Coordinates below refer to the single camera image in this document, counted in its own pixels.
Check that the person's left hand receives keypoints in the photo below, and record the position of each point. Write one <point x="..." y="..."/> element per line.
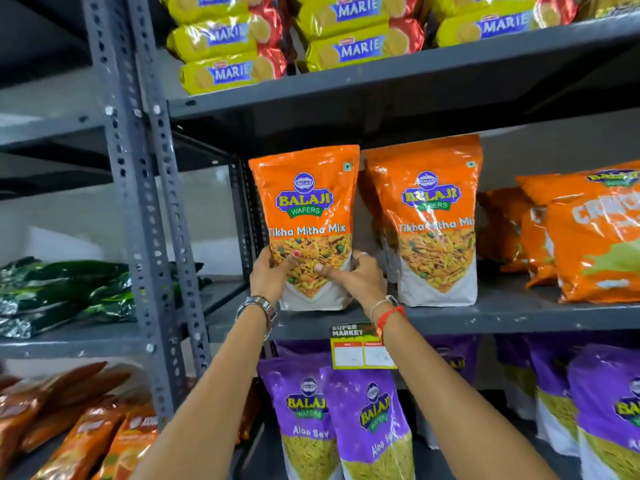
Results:
<point x="265" y="279"/>

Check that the person's right hand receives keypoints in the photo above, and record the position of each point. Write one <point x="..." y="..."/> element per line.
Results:
<point x="365" y="287"/>

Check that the person's right thumb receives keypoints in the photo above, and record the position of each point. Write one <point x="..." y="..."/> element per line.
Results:
<point x="331" y="272"/>

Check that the person's left thumb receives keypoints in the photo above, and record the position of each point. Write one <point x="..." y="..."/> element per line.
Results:
<point x="286" y="263"/>

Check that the orange snack mix pouch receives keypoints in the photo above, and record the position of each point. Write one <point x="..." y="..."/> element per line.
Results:
<point x="310" y="194"/>
<point x="430" y="194"/>

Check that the person's right forearm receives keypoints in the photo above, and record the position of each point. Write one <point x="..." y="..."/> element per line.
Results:
<point x="450" y="409"/>

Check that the person's left forearm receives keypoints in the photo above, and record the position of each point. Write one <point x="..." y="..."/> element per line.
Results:
<point x="210" y="404"/>

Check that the silver wristwatch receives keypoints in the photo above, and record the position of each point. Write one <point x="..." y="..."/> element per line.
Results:
<point x="260" y="307"/>

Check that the red thread wristband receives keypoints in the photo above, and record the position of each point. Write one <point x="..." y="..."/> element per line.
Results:
<point x="390" y="317"/>

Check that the yellow and green price tag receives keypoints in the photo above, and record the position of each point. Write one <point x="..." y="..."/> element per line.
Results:
<point x="357" y="347"/>

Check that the row of purple snack pouches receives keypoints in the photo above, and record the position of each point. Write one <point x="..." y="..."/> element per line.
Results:
<point x="370" y="409"/>

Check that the grey metal shelf rack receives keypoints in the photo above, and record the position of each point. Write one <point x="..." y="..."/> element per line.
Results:
<point x="140" y="194"/>
<point x="400" y="94"/>

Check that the pile of green snack packets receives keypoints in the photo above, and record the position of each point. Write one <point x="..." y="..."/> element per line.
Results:
<point x="65" y="289"/>

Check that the stack of yellow biscuit packets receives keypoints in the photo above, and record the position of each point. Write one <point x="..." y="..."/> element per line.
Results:
<point x="345" y="24"/>

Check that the pile of orange-brown snack packets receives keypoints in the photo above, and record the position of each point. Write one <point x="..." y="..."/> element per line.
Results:
<point x="75" y="419"/>

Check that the large orange chips bag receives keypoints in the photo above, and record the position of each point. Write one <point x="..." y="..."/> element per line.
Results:
<point x="595" y="229"/>

